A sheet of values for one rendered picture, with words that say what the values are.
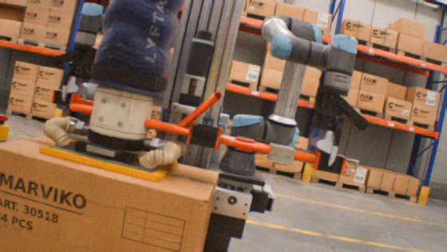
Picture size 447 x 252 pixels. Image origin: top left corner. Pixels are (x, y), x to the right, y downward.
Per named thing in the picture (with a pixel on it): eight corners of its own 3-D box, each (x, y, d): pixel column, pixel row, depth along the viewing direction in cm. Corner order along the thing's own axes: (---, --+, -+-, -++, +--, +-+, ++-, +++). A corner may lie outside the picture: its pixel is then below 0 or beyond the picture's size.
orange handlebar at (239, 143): (34, 104, 112) (37, 92, 112) (75, 105, 142) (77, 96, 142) (348, 173, 108) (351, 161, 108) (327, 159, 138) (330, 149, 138)
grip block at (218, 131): (186, 144, 108) (190, 122, 108) (191, 141, 118) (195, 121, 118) (216, 151, 108) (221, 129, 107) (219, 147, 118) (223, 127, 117)
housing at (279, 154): (267, 160, 109) (270, 144, 108) (266, 157, 116) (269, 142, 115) (292, 166, 108) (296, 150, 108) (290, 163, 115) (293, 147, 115)
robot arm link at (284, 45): (259, 7, 157) (280, 28, 112) (285, 14, 158) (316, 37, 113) (251, 35, 161) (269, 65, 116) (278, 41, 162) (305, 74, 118)
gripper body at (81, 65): (85, 80, 136) (92, 46, 135) (64, 75, 136) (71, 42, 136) (93, 80, 144) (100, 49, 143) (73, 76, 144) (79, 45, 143)
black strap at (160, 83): (76, 74, 102) (79, 60, 102) (104, 80, 125) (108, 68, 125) (156, 90, 101) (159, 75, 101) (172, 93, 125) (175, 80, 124)
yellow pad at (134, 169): (37, 153, 101) (40, 135, 100) (54, 149, 111) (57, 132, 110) (157, 183, 99) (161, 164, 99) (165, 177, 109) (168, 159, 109)
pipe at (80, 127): (43, 139, 102) (46, 119, 102) (79, 133, 127) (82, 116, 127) (161, 168, 101) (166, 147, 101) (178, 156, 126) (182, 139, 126)
